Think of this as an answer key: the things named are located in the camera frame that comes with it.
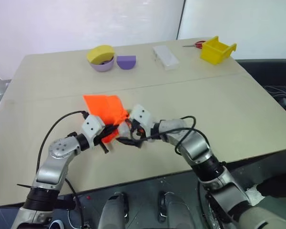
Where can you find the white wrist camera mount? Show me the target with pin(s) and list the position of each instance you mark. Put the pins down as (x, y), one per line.
(141, 114)
(92, 124)

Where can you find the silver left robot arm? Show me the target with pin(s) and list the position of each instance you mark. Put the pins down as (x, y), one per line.
(54, 164)

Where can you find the yellow half-round foam block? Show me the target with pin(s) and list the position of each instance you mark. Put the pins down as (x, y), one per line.
(100, 53)

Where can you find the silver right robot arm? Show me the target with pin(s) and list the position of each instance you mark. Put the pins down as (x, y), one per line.
(197, 145)

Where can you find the white crumpled material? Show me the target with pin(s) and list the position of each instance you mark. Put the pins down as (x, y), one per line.
(253, 194)

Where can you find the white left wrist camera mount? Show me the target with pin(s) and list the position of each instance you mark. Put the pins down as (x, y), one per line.
(92, 124)

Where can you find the yellow plastic bin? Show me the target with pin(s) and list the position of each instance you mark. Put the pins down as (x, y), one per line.
(215, 53)

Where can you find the black bulky object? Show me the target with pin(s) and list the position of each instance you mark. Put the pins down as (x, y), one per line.
(278, 186)

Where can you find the clear white plastic box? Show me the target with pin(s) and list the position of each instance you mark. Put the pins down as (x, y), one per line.
(166, 56)

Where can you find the purple bowl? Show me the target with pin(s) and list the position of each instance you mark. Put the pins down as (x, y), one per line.
(102, 67)

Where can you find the orange fabric pouch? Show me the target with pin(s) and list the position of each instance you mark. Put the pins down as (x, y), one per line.
(105, 107)

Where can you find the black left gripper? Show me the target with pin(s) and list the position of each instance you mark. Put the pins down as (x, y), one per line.
(99, 139)

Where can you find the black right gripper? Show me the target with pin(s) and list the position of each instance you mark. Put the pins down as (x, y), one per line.
(137, 130)

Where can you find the black zip tie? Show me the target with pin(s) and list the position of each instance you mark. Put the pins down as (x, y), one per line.
(23, 185)

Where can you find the dark rounded grey shape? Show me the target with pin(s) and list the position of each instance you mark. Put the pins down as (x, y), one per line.
(114, 210)
(174, 210)

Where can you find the black vertical pole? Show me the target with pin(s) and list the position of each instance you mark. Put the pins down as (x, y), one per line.
(180, 19)

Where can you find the purple half-round foam block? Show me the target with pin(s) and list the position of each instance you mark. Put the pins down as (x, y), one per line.
(125, 62)

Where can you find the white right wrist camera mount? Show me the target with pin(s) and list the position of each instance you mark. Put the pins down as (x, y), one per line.
(141, 114)

